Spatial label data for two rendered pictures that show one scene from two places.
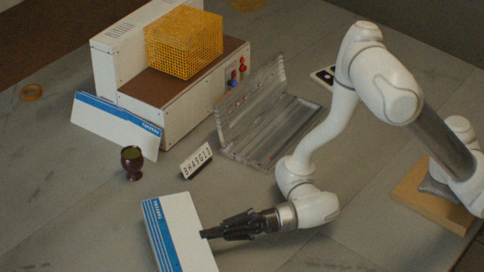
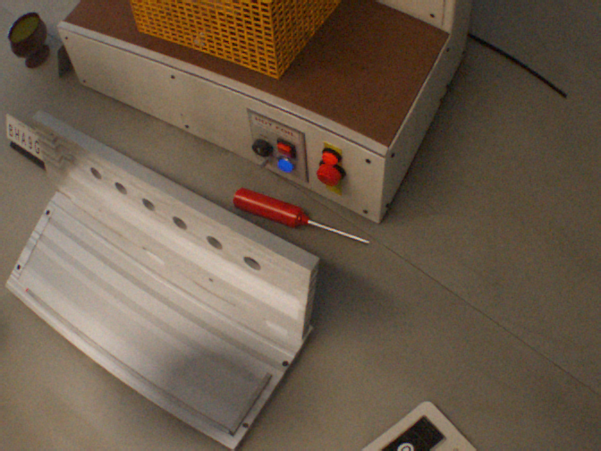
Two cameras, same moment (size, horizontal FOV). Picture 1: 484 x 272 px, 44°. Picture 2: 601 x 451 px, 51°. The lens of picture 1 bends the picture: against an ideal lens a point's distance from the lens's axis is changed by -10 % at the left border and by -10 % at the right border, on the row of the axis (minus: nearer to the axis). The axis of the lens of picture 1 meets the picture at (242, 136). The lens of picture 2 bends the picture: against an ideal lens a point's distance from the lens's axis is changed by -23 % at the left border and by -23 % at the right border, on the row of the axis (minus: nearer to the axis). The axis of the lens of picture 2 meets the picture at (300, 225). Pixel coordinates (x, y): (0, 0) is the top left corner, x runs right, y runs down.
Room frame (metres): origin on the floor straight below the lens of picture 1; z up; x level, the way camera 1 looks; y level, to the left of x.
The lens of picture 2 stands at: (2.19, -0.42, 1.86)
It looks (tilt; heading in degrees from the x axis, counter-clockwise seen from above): 67 degrees down; 92
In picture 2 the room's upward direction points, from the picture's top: 7 degrees counter-clockwise
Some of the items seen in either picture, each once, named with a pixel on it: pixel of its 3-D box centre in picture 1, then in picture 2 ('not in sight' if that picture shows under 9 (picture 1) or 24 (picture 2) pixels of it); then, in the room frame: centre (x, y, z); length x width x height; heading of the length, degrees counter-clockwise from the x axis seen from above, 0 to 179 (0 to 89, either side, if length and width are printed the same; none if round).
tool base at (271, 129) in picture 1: (275, 128); (131, 308); (1.94, -0.13, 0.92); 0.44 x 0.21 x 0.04; 146
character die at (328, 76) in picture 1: (327, 77); (404, 450); (2.29, -0.36, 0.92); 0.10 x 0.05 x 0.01; 35
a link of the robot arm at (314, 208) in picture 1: (314, 206); not in sight; (1.45, -0.23, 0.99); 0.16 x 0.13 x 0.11; 107
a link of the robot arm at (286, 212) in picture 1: (283, 217); not in sight; (1.41, -0.13, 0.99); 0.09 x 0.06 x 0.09; 17
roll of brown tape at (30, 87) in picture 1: (31, 92); not in sight; (2.21, 0.93, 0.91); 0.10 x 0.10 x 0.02
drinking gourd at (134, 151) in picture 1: (132, 164); (30, 42); (1.70, 0.38, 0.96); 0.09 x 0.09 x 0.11
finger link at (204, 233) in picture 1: (211, 232); not in sight; (1.34, 0.09, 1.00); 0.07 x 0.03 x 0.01; 107
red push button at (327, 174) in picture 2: (243, 68); (329, 174); (2.22, -0.01, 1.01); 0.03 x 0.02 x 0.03; 146
